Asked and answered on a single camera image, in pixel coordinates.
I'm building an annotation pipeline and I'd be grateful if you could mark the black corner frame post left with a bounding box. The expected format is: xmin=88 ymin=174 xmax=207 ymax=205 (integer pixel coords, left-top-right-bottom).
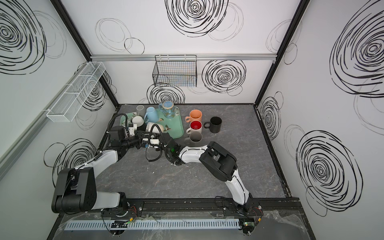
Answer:
xmin=50 ymin=0 xmax=120 ymax=109

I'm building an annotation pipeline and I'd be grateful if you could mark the aluminium wall rail back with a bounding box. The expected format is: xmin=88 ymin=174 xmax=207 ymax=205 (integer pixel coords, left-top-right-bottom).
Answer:
xmin=91 ymin=53 xmax=277 ymax=62

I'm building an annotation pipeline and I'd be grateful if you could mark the beige mug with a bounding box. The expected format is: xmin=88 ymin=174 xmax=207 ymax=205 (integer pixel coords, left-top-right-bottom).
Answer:
xmin=146 ymin=122 xmax=165 ymax=134

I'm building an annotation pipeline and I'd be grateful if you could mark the aluminium wall rail left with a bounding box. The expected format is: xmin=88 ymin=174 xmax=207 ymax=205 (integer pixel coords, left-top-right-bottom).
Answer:
xmin=1 ymin=62 xmax=89 ymax=181

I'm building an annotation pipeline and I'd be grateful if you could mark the mint green floral tray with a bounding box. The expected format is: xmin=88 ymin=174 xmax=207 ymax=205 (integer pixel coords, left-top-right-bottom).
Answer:
xmin=119 ymin=105 xmax=185 ymax=140

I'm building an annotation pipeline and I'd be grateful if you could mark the black corner frame post right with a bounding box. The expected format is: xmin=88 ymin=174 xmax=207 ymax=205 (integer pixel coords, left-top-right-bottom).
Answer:
xmin=254 ymin=0 xmax=310 ymax=107

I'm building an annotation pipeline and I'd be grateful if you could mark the aluminium wall rail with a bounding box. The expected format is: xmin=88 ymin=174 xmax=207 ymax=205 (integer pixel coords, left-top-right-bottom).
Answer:
xmin=91 ymin=53 xmax=277 ymax=62
xmin=1 ymin=62 xmax=89 ymax=181

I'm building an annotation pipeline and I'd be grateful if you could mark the white slotted cable duct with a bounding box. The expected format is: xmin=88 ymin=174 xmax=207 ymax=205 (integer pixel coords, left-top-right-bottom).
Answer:
xmin=64 ymin=219 xmax=241 ymax=231

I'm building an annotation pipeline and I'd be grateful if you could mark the light blue mug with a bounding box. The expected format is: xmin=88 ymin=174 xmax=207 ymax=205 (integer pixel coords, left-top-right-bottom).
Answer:
xmin=144 ymin=107 xmax=160 ymax=123

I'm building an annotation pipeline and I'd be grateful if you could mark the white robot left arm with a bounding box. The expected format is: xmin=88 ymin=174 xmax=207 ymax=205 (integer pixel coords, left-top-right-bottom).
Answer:
xmin=51 ymin=124 xmax=140 ymax=216

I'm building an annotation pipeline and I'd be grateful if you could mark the black mug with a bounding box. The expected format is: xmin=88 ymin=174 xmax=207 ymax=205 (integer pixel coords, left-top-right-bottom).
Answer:
xmin=204 ymin=117 xmax=223 ymax=134

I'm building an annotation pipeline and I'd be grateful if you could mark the black corner frame post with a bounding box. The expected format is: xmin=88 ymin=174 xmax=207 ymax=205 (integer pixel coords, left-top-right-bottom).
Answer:
xmin=50 ymin=0 xmax=120 ymax=109
xmin=254 ymin=0 xmax=310 ymax=107

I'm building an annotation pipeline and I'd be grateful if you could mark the blue butterfly mug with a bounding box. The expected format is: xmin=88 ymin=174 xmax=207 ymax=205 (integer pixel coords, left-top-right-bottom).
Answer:
xmin=159 ymin=101 xmax=176 ymax=119

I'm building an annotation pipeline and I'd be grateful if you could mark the white mug red inside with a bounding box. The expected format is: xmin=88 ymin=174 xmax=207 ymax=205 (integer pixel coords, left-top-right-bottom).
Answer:
xmin=186 ymin=121 xmax=203 ymax=135

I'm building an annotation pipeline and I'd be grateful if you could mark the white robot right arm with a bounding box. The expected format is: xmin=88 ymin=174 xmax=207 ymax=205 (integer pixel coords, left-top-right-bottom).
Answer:
xmin=141 ymin=133 xmax=252 ymax=210

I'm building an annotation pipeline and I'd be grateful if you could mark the black wire basket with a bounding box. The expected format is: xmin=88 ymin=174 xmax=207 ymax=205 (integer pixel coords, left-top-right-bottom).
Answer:
xmin=152 ymin=60 xmax=198 ymax=87

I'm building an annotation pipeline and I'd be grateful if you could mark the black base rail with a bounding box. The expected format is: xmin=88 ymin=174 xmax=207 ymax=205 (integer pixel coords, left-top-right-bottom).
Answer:
xmin=51 ymin=192 xmax=302 ymax=217

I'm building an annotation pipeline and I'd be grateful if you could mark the peach mug grey base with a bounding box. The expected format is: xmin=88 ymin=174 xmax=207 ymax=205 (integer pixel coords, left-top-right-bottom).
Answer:
xmin=185 ymin=110 xmax=203 ymax=123

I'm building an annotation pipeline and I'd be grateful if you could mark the white wire wall shelf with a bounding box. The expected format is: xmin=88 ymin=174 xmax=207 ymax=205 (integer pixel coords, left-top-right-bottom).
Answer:
xmin=46 ymin=62 xmax=107 ymax=123

